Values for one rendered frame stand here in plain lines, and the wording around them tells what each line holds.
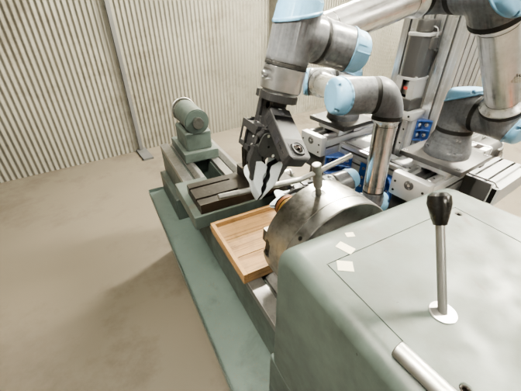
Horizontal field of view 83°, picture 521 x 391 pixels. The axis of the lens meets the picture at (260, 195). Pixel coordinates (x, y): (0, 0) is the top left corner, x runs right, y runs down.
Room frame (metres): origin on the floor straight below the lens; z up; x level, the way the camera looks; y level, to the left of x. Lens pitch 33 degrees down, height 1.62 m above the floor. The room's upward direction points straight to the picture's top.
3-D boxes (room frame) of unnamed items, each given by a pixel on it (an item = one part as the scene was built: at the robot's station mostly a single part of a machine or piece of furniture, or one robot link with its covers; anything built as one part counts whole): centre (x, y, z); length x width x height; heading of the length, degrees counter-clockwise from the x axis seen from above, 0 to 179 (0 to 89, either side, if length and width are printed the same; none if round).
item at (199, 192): (1.11, 0.08, 0.95); 0.43 x 0.18 x 0.04; 118
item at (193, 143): (1.67, 0.40, 1.01); 0.30 x 0.20 x 0.29; 28
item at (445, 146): (0.99, -0.68, 1.21); 0.15 x 0.15 x 0.10
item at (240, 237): (0.86, -0.03, 0.88); 0.36 x 0.30 x 0.04; 118
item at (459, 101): (0.99, -0.68, 1.33); 0.13 x 0.12 x 0.14; 25
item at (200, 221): (1.16, 0.09, 0.89); 0.53 x 0.30 x 0.06; 118
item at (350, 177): (0.93, -0.30, 1.08); 0.11 x 0.08 x 0.09; 118
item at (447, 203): (0.34, -0.25, 1.38); 0.04 x 0.03 x 0.05; 28
